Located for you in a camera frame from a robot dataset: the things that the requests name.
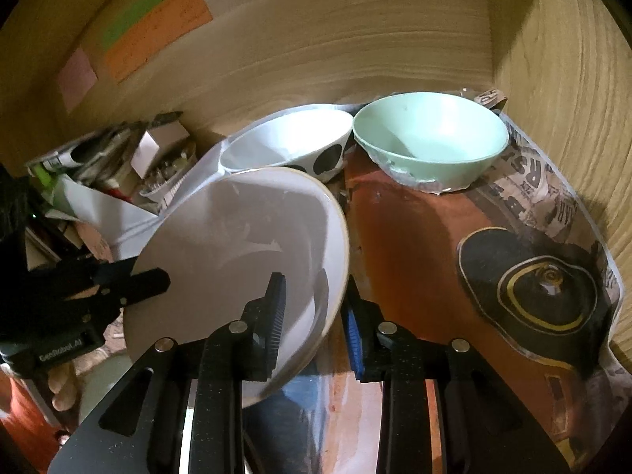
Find newspaper print table cover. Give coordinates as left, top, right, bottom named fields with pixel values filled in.
left=340, top=86, right=627, bottom=474

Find mint green bowl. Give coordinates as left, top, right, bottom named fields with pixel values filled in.
left=352, top=91, right=510, bottom=194

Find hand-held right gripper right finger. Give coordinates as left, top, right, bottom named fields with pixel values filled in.
left=342, top=275, right=570, bottom=474

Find pink sticky note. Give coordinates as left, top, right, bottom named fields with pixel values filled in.
left=56, top=47, right=98, bottom=112

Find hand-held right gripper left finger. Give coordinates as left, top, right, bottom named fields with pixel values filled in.
left=47, top=271, right=288, bottom=474

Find folded newspaper pile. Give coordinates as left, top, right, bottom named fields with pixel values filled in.
left=27, top=111, right=184, bottom=179

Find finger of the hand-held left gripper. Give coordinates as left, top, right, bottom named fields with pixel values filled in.
left=91, top=257, right=138, bottom=275
left=93, top=267, right=171, bottom=307

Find green sticky note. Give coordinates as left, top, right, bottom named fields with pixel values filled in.
left=101, top=0, right=166, bottom=50

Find red patterned cloth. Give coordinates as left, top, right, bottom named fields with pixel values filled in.
left=0, top=370, right=62, bottom=474

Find small bowl of stones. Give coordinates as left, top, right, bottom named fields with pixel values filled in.
left=138, top=150, right=199, bottom=203

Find orange sticky note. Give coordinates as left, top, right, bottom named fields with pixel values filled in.
left=105, top=0, right=214, bottom=85

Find pale lilac bowl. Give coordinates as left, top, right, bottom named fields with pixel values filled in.
left=123, top=167, right=350, bottom=408

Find white paper sheet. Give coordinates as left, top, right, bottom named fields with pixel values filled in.
left=49, top=133, right=238, bottom=258

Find person's left hand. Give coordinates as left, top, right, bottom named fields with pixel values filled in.
left=49, top=369, right=84, bottom=414

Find small white box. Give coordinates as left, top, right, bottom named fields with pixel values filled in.
left=131, top=122, right=191, bottom=179

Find white bowl black spots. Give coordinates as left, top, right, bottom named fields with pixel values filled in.
left=220, top=103, right=354, bottom=183

